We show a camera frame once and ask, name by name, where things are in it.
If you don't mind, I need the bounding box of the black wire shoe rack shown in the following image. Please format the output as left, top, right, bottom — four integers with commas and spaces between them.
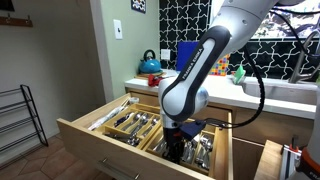
0, 85, 49, 152

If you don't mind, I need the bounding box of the blue cutting board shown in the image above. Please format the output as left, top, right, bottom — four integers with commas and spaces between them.
176, 41, 198, 71

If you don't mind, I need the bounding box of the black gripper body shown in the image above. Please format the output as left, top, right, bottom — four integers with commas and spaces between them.
163, 120, 206, 164

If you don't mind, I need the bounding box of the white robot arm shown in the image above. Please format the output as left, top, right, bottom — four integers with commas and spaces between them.
158, 0, 320, 180

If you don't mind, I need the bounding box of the green sponge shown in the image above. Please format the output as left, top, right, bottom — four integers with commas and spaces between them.
233, 65, 246, 84

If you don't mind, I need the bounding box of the wooden cutlery tray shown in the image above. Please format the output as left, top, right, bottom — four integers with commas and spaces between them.
145, 126, 216, 176
98, 104, 161, 149

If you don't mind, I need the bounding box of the wooden block stand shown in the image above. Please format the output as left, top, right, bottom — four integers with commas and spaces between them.
254, 140, 282, 180

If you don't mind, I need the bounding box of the sink faucet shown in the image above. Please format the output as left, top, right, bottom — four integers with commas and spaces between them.
288, 29, 320, 84

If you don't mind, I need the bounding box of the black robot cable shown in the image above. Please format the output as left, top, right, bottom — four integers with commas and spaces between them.
203, 9, 320, 130

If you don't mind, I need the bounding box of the white light switch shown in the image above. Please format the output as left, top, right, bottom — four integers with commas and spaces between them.
113, 19, 123, 40

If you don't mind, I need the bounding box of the wooden trivet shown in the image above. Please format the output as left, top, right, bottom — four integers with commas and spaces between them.
134, 71, 166, 80

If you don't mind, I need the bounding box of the far wooden cutlery tray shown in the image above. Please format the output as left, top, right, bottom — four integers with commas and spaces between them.
98, 104, 161, 149

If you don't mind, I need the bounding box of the steel sink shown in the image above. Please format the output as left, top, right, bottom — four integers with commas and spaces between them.
241, 77, 317, 105

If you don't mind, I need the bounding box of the red cloth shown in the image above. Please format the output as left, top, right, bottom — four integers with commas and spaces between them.
148, 74, 163, 87

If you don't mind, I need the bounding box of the wooden coat hook rail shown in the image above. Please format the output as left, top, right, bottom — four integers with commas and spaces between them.
0, 14, 33, 27

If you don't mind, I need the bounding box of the near wooden cutlery tray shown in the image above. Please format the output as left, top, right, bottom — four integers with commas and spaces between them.
145, 126, 216, 176

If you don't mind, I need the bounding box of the colourful tile box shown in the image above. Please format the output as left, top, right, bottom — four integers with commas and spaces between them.
209, 54, 230, 76

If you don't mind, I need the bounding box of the blue tea kettle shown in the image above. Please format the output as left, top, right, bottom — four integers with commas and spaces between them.
139, 49, 161, 74

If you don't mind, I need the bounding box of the white wall outlet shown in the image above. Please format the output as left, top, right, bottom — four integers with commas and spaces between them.
160, 49, 171, 60

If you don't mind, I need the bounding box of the open wooden drawer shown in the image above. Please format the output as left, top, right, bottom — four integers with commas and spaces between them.
57, 92, 234, 180

